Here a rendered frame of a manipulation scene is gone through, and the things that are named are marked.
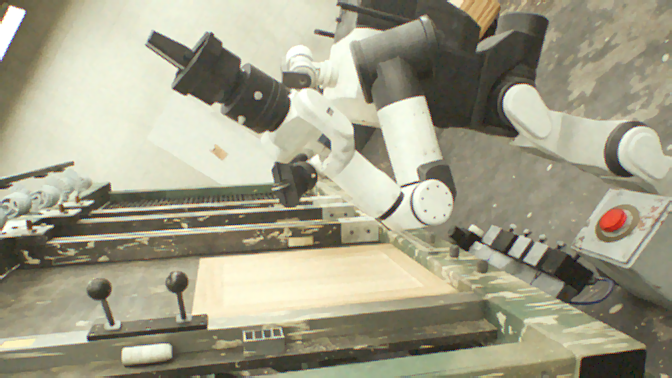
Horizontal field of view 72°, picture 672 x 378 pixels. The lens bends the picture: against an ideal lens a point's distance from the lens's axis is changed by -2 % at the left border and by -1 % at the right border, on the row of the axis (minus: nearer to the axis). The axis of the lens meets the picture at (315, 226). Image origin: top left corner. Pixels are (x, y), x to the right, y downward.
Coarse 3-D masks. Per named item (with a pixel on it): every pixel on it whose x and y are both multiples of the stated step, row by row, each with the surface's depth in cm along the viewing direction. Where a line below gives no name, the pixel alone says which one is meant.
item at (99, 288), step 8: (96, 280) 73; (104, 280) 73; (88, 288) 73; (96, 288) 72; (104, 288) 73; (96, 296) 73; (104, 296) 73; (104, 304) 76; (112, 320) 79; (104, 328) 80; (112, 328) 80; (120, 328) 80
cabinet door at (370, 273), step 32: (256, 256) 133; (288, 256) 133; (320, 256) 133; (352, 256) 132; (384, 256) 131; (224, 288) 109; (256, 288) 109; (288, 288) 108; (320, 288) 107; (352, 288) 107; (384, 288) 106; (416, 288) 105; (448, 288) 104
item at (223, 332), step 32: (224, 320) 85; (256, 320) 85; (288, 320) 85; (320, 320) 86; (352, 320) 87; (384, 320) 88; (416, 320) 89; (448, 320) 91; (0, 352) 76; (32, 352) 77; (64, 352) 78; (96, 352) 79
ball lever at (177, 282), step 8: (176, 272) 75; (168, 280) 75; (176, 280) 75; (184, 280) 75; (168, 288) 75; (176, 288) 75; (184, 288) 76; (184, 304) 80; (184, 312) 81; (176, 320) 82; (184, 320) 82
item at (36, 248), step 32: (32, 192) 134; (256, 224) 150; (288, 224) 149; (320, 224) 149; (352, 224) 151; (32, 256) 134; (64, 256) 136; (96, 256) 137; (128, 256) 139; (160, 256) 141
